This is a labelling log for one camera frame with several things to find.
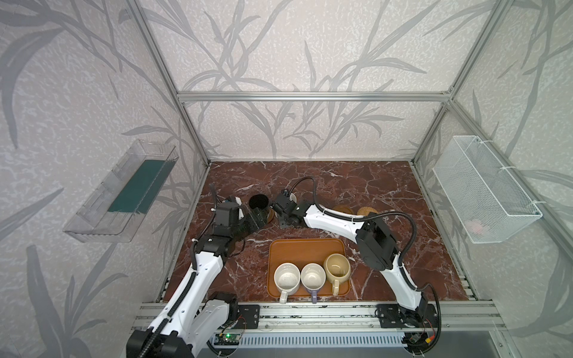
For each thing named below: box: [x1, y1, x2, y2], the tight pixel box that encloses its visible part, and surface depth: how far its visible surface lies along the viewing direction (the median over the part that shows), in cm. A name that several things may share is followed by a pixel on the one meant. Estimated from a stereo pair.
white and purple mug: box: [300, 262, 327, 304], surface depth 78 cm
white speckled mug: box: [273, 262, 301, 305], surface depth 78 cm
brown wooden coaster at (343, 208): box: [332, 204, 355, 215], surface depth 102 cm
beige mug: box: [323, 252, 352, 297], surface depth 79 cm
